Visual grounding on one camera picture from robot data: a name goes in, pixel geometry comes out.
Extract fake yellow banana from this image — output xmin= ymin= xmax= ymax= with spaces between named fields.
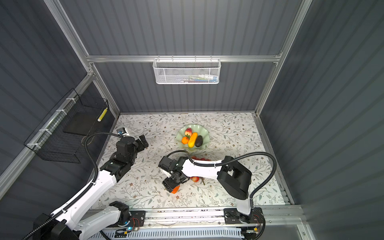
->
xmin=188 ymin=133 xmax=198 ymax=148

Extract small fake orange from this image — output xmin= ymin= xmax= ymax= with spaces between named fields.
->
xmin=182 ymin=137 xmax=189 ymax=145

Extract dark fake avocado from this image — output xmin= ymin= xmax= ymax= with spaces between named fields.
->
xmin=195 ymin=135 xmax=204 ymax=148

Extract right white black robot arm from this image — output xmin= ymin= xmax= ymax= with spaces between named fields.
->
xmin=158 ymin=156 xmax=264 ymax=225

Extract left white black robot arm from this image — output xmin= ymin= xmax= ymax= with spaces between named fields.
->
xmin=24 ymin=132 xmax=149 ymax=240

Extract green scalloped fruit bowl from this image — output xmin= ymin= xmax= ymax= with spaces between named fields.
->
xmin=176 ymin=124 xmax=211 ymax=152

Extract yellow marker in basket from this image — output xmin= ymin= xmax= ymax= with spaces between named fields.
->
xmin=97 ymin=108 xmax=108 ymax=122

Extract black pad in basket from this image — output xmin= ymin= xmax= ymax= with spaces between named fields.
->
xmin=63 ymin=113 xmax=101 ymax=136

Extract markers in white basket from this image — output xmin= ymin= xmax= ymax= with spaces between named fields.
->
xmin=185 ymin=74 xmax=219 ymax=84

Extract right black cable conduit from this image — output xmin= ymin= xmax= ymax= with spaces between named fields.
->
xmin=166 ymin=149 xmax=277 ymax=200

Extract black cable conduit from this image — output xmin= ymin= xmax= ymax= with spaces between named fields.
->
xmin=166 ymin=149 xmax=277 ymax=200
xmin=20 ymin=131 xmax=124 ymax=240

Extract black wire side basket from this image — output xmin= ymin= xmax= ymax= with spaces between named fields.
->
xmin=24 ymin=91 xmax=109 ymax=164

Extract left black cable conduit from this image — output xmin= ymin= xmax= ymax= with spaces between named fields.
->
xmin=20 ymin=131 xmax=124 ymax=240

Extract white wire mesh basket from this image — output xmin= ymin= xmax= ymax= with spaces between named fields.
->
xmin=153 ymin=59 xmax=222 ymax=85

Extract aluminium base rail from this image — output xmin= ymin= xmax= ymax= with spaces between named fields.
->
xmin=86 ymin=205 xmax=313 ymax=240

